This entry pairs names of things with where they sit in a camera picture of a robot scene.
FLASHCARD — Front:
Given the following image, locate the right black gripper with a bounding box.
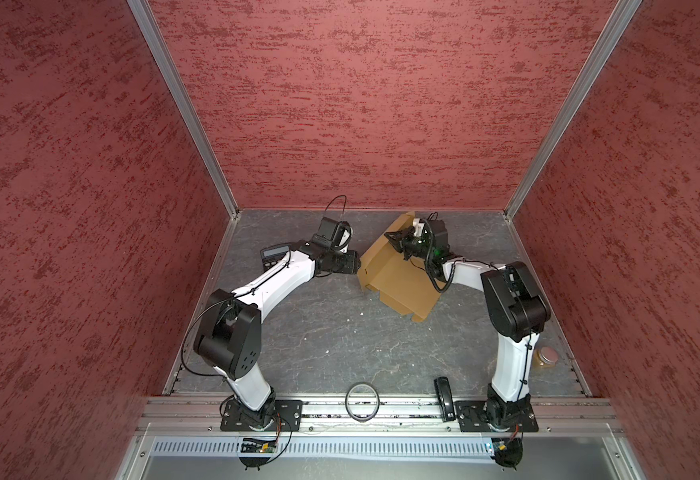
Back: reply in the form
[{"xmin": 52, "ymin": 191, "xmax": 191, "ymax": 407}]
[{"xmin": 384, "ymin": 225, "xmax": 433, "ymax": 260}]

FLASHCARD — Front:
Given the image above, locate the brown cardboard box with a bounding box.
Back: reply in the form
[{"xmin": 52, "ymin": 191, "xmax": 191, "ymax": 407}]
[{"xmin": 357, "ymin": 235, "xmax": 441, "ymax": 322}]

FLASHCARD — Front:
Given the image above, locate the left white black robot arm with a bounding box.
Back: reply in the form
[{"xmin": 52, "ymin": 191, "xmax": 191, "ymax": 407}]
[{"xmin": 192, "ymin": 242, "xmax": 361, "ymax": 416}]

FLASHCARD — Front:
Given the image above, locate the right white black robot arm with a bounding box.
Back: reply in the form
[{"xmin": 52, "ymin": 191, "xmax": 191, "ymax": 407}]
[{"xmin": 384, "ymin": 226, "xmax": 551, "ymax": 431}]

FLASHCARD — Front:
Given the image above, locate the black desk calculator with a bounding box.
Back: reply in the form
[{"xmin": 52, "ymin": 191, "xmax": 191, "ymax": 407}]
[{"xmin": 260, "ymin": 243, "xmax": 291, "ymax": 272}]

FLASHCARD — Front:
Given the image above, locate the jar with pink lid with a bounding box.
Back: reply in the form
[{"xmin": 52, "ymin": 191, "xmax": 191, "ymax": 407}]
[{"xmin": 533, "ymin": 346, "xmax": 560, "ymax": 369}]

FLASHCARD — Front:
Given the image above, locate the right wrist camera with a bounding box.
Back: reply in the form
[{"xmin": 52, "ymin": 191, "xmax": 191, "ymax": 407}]
[{"xmin": 411, "ymin": 218, "xmax": 450, "ymax": 258}]

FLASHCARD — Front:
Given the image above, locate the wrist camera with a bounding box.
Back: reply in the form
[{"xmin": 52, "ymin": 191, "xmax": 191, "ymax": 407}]
[
  {"xmin": 411, "ymin": 218, "xmax": 450, "ymax": 258},
  {"xmin": 312, "ymin": 216, "xmax": 352, "ymax": 251}
]

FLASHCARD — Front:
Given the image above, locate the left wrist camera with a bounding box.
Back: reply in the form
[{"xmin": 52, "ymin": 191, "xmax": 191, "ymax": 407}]
[{"xmin": 312, "ymin": 216, "xmax": 352, "ymax": 251}]

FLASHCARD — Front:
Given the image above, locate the black rubber ring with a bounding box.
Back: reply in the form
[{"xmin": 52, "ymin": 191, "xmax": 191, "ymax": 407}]
[{"xmin": 344, "ymin": 382, "xmax": 381, "ymax": 423}]

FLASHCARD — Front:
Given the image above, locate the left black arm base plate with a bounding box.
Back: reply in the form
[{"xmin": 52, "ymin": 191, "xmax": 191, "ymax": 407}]
[{"xmin": 220, "ymin": 399, "xmax": 304, "ymax": 433}]

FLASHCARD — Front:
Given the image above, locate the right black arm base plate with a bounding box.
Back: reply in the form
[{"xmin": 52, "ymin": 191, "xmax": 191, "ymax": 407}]
[{"xmin": 455, "ymin": 399, "xmax": 539, "ymax": 434}]

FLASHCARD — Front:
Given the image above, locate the aluminium front rail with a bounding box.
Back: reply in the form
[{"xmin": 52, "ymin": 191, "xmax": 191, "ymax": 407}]
[{"xmin": 136, "ymin": 394, "xmax": 625, "ymax": 438}]

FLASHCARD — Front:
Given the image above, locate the white perforated cable duct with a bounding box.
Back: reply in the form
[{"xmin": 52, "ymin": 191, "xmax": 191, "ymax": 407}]
[{"xmin": 150, "ymin": 436, "xmax": 494, "ymax": 463}]

